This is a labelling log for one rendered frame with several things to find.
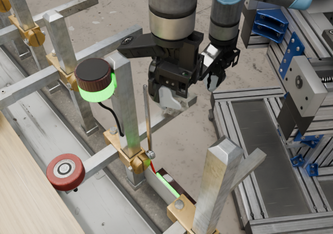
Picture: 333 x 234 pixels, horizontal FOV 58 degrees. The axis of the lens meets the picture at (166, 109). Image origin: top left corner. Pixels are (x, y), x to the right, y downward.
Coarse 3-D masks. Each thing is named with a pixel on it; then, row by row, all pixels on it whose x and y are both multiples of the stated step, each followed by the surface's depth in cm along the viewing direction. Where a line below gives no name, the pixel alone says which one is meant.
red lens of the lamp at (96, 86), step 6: (84, 60) 51; (108, 72) 49; (78, 78) 49; (102, 78) 49; (108, 78) 50; (78, 84) 50; (84, 84) 49; (90, 84) 48; (96, 84) 49; (102, 84) 49; (108, 84) 50; (84, 90) 50; (90, 90) 49; (96, 90) 50
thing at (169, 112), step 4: (176, 100) 86; (184, 104) 84; (168, 108) 83; (184, 108) 84; (188, 108) 84; (164, 112) 83; (168, 112) 83; (172, 112) 83; (176, 112) 82; (164, 116) 82; (168, 116) 82; (172, 116) 82; (176, 116) 82
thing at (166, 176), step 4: (160, 172) 89; (164, 172) 89; (164, 176) 88; (168, 176) 88; (168, 180) 88; (172, 180) 88; (172, 184) 87; (176, 184) 87; (176, 188) 86; (180, 188) 86; (180, 192) 85; (184, 192) 85; (188, 196) 84; (192, 200) 84
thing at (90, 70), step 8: (80, 64) 50; (88, 64) 50; (96, 64) 50; (104, 64) 50; (80, 72) 49; (88, 72) 49; (96, 72) 49; (104, 72) 49; (88, 80) 48; (112, 112) 60; (120, 128) 65
